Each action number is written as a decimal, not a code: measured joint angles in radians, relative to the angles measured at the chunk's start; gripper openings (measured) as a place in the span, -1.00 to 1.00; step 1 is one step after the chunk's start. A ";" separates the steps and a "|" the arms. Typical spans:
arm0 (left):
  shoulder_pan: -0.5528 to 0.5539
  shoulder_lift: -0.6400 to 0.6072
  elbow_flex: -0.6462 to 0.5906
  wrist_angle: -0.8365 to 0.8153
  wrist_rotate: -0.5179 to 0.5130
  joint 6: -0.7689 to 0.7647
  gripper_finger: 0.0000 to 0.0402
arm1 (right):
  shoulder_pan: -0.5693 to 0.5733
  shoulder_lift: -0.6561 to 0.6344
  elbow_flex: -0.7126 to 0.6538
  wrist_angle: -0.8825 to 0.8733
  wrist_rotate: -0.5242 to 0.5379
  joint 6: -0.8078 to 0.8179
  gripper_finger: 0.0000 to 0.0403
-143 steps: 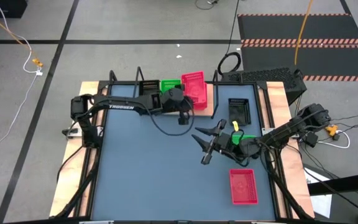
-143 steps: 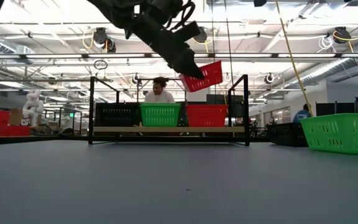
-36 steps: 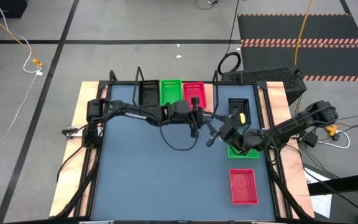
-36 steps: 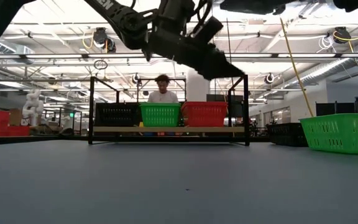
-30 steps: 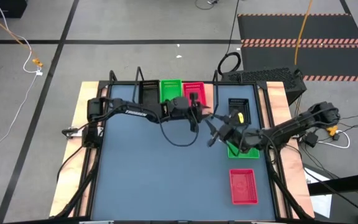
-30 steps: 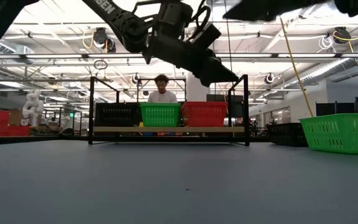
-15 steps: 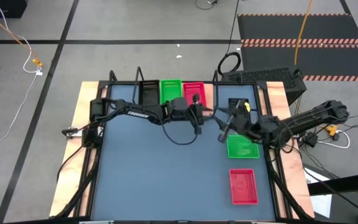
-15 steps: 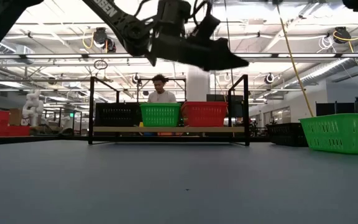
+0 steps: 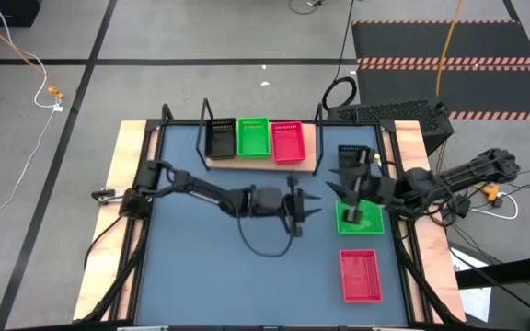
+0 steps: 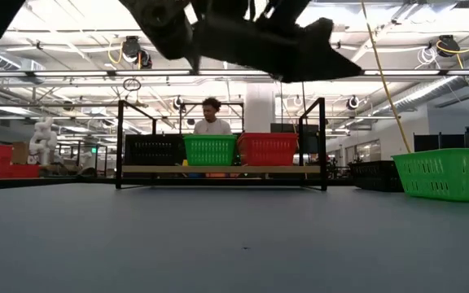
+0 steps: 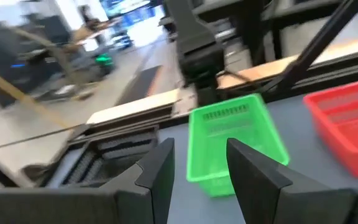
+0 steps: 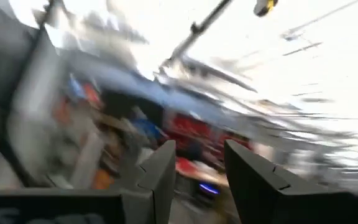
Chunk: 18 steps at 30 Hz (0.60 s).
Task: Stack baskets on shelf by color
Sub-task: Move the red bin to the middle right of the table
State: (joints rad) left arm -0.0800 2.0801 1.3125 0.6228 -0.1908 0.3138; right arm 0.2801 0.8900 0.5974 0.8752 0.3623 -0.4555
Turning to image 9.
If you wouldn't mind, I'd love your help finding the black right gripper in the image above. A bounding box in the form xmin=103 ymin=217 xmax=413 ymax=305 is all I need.
xmin=324 ymin=165 xmax=388 ymax=225

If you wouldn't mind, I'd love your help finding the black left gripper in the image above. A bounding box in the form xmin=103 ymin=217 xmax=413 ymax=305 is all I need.
xmin=282 ymin=173 xmax=325 ymax=239

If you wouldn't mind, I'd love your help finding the black slotted plastic basket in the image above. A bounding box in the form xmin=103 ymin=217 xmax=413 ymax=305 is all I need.
xmin=337 ymin=143 xmax=377 ymax=172
xmin=203 ymin=118 xmax=238 ymax=161

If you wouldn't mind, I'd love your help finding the green slotted plastic basket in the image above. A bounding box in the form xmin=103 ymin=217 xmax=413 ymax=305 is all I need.
xmin=335 ymin=198 xmax=386 ymax=235
xmin=236 ymin=117 xmax=272 ymax=161

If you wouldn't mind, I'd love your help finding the red slotted plastic basket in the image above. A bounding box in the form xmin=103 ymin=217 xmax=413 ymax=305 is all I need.
xmin=270 ymin=120 xmax=307 ymax=166
xmin=338 ymin=248 xmax=384 ymax=303

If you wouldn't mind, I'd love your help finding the wooden shelf board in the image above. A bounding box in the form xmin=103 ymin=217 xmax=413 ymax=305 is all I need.
xmin=204 ymin=122 xmax=317 ymax=174

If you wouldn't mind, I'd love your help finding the black computer tower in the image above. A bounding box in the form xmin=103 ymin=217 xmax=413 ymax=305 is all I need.
xmin=327 ymin=97 xmax=455 ymax=156

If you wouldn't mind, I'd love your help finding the black striped floor mat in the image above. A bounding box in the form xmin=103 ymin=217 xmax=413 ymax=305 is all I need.
xmin=350 ymin=18 xmax=530 ymax=66
xmin=354 ymin=63 xmax=530 ymax=123

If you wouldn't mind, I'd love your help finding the blue grey table mat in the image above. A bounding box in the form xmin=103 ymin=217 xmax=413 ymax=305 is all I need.
xmin=134 ymin=123 xmax=409 ymax=326

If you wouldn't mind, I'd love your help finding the yellow orange power plug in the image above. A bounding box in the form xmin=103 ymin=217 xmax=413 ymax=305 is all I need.
xmin=479 ymin=182 xmax=501 ymax=202

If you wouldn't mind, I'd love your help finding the white flat panel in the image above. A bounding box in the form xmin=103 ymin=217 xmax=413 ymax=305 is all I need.
xmin=448 ymin=246 xmax=494 ymax=324

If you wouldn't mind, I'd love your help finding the black equipment stand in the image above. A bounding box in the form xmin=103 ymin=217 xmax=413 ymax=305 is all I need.
xmin=455 ymin=252 xmax=530 ymax=331

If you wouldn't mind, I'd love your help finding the black silver table clamp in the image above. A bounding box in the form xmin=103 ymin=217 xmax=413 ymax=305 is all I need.
xmin=90 ymin=186 xmax=126 ymax=204

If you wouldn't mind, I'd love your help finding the black floor box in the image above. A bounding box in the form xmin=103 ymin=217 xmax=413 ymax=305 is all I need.
xmin=0 ymin=0 xmax=42 ymax=28

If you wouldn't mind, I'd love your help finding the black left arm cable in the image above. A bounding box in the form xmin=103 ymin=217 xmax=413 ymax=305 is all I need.
xmin=236 ymin=201 xmax=296 ymax=258

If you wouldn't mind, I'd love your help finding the black coiled floor cable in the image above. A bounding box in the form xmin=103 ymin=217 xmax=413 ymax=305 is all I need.
xmin=321 ymin=0 xmax=359 ymax=112

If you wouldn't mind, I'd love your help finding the short white cable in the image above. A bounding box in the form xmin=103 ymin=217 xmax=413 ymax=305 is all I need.
xmin=468 ymin=192 xmax=520 ymax=221

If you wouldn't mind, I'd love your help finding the orange hanging cable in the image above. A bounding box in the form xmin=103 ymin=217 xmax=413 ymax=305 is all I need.
xmin=433 ymin=0 xmax=465 ymax=98

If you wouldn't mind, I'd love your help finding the black cable loop with plug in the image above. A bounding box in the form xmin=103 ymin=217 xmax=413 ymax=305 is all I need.
xmin=287 ymin=0 xmax=327 ymax=16

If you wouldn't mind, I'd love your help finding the black table frame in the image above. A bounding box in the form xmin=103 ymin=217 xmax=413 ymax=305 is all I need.
xmin=74 ymin=103 xmax=467 ymax=331

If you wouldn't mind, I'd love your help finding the long white floor cable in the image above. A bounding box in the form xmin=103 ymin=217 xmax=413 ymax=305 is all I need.
xmin=0 ymin=0 xmax=64 ymax=230

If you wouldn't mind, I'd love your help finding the orange floor cable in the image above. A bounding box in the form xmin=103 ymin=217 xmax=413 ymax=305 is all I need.
xmin=0 ymin=5 xmax=66 ymax=101

